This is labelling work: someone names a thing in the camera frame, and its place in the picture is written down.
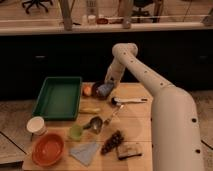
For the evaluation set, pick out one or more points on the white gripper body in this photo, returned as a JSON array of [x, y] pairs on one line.
[[111, 80]]

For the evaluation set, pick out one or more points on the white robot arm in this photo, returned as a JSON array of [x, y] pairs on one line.
[[176, 140]]

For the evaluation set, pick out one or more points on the purple bowl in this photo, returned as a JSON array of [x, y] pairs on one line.
[[94, 90]]

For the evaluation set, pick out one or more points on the red bowl on floor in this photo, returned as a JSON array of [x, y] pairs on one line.
[[102, 21]]

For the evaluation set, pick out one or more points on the orange bowl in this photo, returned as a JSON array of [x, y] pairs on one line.
[[48, 150]]

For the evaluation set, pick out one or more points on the metal fork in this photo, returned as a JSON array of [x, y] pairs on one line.
[[108, 120]]

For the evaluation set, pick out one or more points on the orange fruit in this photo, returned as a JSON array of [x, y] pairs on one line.
[[87, 91]]

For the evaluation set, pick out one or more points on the yellow banana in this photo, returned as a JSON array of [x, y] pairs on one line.
[[89, 110]]

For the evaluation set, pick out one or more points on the metal measuring cup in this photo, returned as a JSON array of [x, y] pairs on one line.
[[94, 125]]

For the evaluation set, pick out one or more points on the green plastic tray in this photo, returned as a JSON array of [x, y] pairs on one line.
[[59, 98]]

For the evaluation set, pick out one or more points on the dark grape bunch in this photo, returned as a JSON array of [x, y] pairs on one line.
[[114, 141]]

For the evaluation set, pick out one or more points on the green plastic cup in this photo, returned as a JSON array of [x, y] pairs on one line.
[[75, 132]]

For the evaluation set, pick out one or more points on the blue cloth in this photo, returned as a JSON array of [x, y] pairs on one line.
[[85, 153]]

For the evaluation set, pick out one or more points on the white paper cup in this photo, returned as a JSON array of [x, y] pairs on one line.
[[36, 125]]

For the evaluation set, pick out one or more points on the black office chair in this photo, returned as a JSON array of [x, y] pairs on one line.
[[29, 3]]

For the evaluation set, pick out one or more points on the white handled spatula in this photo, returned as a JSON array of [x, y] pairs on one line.
[[120, 101]]

